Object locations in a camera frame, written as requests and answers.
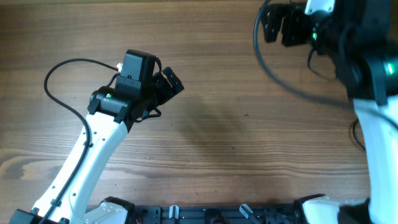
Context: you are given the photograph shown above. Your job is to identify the thick black USB cable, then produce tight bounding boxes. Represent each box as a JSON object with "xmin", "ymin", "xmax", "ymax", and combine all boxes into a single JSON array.
[{"xmin": 352, "ymin": 119, "xmax": 366, "ymax": 152}]

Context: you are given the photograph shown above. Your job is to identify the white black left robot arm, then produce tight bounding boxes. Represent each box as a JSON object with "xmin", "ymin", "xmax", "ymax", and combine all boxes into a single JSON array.
[{"xmin": 10, "ymin": 50, "xmax": 184, "ymax": 223}]

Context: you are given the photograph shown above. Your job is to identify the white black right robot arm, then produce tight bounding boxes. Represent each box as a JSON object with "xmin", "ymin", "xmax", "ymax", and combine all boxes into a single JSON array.
[{"xmin": 254, "ymin": 1, "xmax": 397, "ymax": 223}]

